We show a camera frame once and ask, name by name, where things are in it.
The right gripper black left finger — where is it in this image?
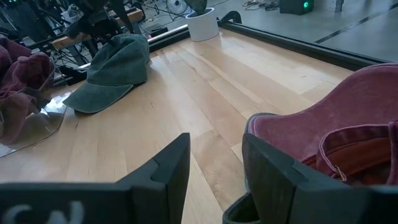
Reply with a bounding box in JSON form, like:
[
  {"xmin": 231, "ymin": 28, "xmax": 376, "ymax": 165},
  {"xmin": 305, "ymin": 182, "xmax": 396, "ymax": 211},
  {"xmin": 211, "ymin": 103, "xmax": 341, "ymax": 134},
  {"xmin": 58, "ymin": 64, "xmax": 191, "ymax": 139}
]
[{"xmin": 0, "ymin": 133, "xmax": 191, "ymax": 224}]

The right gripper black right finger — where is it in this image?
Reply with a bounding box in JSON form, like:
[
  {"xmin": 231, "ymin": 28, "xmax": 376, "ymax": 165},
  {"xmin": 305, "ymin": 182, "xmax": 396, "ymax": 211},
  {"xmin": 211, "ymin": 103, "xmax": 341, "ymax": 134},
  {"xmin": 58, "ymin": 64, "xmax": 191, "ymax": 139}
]
[{"xmin": 242, "ymin": 133, "xmax": 398, "ymax": 224}]

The maroon baseball cap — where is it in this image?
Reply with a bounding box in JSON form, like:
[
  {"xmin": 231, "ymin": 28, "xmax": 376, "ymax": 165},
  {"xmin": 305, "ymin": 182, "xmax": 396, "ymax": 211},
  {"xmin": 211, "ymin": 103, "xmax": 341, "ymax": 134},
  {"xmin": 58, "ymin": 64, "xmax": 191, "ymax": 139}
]
[
  {"xmin": 245, "ymin": 62, "xmax": 398, "ymax": 187},
  {"xmin": 0, "ymin": 36, "xmax": 32, "ymax": 74},
  {"xmin": 0, "ymin": 51, "xmax": 56, "ymax": 144}
]

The green baseball cap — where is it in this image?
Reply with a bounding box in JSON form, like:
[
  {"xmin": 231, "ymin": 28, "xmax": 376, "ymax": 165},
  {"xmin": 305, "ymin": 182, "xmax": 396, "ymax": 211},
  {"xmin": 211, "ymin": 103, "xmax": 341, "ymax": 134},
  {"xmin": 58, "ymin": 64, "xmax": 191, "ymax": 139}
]
[{"xmin": 62, "ymin": 33, "xmax": 152, "ymax": 114}]

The clear plastic bin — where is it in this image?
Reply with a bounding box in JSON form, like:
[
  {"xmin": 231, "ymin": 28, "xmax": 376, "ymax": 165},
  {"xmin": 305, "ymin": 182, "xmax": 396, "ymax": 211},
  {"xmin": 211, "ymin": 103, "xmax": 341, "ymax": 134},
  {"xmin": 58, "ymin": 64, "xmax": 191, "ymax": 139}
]
[{"xmin": 0, "ymin": 60, "xmax": 72, "ymax": 159}]

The white plant pot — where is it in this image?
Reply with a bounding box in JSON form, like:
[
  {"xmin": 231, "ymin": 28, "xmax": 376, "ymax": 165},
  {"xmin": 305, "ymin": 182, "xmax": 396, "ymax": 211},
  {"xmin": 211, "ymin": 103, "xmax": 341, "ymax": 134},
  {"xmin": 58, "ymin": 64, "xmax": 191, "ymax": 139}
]
[{"xmin": 185, "ymin": 7, "xmax": 220, "ymax": 42}]

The wooden workbench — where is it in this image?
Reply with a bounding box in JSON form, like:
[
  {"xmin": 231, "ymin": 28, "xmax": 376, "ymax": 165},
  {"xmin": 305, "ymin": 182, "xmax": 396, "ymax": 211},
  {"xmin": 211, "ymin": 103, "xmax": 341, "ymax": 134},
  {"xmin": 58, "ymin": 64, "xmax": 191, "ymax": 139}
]
[{"xmin": 51, "ymin": 7, "xmax": 144, "ymax": 50}]

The round fan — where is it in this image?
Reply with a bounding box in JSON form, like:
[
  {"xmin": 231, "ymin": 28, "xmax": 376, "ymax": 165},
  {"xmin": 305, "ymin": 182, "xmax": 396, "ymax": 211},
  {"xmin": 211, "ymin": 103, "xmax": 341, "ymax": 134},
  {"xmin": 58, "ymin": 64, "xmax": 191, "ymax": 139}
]
[{"xmin": 164, "ymin": 0, "xmax": 189, "ymax": 16}]

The green snake plant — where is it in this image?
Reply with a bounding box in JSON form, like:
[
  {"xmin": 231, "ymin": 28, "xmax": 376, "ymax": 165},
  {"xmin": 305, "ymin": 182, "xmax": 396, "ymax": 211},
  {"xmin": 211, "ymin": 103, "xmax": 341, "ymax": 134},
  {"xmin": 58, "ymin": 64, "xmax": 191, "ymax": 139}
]
[{"xmin": 183, "ymin": 0, "xmax": 208, "ymax": 17}]

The black box with green light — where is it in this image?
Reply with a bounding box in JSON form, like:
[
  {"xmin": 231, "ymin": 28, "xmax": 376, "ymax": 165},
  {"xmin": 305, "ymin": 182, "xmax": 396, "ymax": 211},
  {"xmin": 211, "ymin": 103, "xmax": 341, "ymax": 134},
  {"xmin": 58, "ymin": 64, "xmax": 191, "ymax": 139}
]
[{"xmin": 279, "ymin": 0, "xmax": 315, "ymax": 16}]

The black aluminium table frame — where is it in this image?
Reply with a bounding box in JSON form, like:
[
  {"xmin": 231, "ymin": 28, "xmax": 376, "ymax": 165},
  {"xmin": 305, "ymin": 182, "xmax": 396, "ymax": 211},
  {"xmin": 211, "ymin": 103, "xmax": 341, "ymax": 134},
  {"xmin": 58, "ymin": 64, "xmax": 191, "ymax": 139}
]
[{"xmin": 51, "ymin": 10, "xmax": 393, "ymax": 87}]

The floor cable bundle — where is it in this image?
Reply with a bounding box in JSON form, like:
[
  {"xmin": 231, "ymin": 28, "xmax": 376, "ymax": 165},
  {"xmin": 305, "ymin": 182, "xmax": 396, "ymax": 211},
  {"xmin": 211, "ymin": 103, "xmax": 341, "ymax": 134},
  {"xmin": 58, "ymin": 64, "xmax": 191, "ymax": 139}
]
[{"xmin": 241, "ymin": 0, "xmax": 280, "ymax": 12}]

